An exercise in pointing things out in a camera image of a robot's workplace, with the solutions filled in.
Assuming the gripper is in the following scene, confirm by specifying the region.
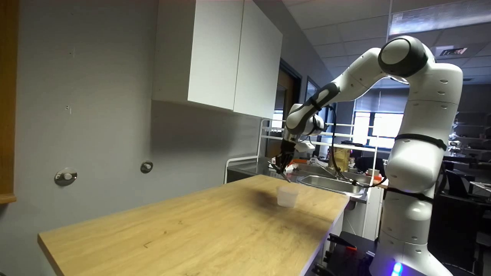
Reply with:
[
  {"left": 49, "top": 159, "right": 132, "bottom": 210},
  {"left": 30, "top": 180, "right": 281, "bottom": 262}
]
[{"left": 273, "top": 140, "right": 298, "bottom": 174}]

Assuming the translucent plastic bowl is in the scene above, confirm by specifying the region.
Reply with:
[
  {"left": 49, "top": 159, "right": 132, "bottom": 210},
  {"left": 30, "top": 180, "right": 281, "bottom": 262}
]
[{"left": 277, "top": 186, "right": 300, "bottom": 209}]

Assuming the steel sink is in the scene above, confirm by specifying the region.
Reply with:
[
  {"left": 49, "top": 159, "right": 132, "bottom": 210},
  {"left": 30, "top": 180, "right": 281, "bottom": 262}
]
[{"left": 297, "top": 174, "right": 367, "bottom": 196}]

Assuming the yellow brown bag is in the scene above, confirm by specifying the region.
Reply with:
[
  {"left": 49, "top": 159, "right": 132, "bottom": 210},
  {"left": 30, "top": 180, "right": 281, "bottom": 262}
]
[{"left": 333, "top": 147, "right": 352, "bottom": 172}]

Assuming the black office chair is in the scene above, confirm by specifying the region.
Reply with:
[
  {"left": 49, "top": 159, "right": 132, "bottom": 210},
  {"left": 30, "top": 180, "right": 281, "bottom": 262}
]
[{"left": 354, "top": 156, "right": 387, "bottom": 177}]

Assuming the window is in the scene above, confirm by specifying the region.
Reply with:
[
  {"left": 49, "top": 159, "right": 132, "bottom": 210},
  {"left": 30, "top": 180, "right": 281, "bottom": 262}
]
[{"left": 352, "top": 111, "right": 404, "bottom": 150}]

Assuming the black clamp with orange grip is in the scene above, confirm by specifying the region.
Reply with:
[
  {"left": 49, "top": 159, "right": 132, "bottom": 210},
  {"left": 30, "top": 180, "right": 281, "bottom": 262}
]
[{"left": 327, "top": 233, "right": 360, "bottom": 254}]

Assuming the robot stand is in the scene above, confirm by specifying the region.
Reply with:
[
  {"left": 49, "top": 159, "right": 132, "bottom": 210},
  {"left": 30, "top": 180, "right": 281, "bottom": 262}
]
[{"left": 313, "top": 230, "right": 491, "bottom": 276}]

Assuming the row of cluttered desks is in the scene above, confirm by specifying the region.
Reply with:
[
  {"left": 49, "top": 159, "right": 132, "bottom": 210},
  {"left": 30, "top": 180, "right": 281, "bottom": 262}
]
[{"left": 437, "top": 109, "right": 491, "bottom": 269}]

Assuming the ceiling air vent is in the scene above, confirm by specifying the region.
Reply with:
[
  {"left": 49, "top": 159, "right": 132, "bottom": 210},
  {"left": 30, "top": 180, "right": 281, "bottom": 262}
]
[{"left": 430, "top": 44, "right": 471, "bottom": 59}]

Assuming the ceiling light panel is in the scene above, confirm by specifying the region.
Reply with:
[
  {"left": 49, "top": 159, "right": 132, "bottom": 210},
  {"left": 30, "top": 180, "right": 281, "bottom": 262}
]
[{"left": 388, "top": 0, "right": 491, "bottom": 37}]

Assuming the wooden shelf unit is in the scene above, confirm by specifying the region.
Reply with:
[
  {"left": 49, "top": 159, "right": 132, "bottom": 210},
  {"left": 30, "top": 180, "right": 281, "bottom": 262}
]
[{"left": 0, "top": 0, "right": 19, "bottom": 205}]

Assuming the doorway with dark frame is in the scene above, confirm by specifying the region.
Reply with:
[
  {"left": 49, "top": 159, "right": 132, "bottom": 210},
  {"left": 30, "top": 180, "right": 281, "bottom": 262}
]
[{"left": 274, "top": 59, "right": 304, "bottom": 158}]

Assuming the white wall cabinet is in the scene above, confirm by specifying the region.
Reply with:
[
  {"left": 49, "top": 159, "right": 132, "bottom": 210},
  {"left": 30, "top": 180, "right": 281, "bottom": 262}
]
[{"left": 152, "top": 0, "right": 284, "bottom": 120}]

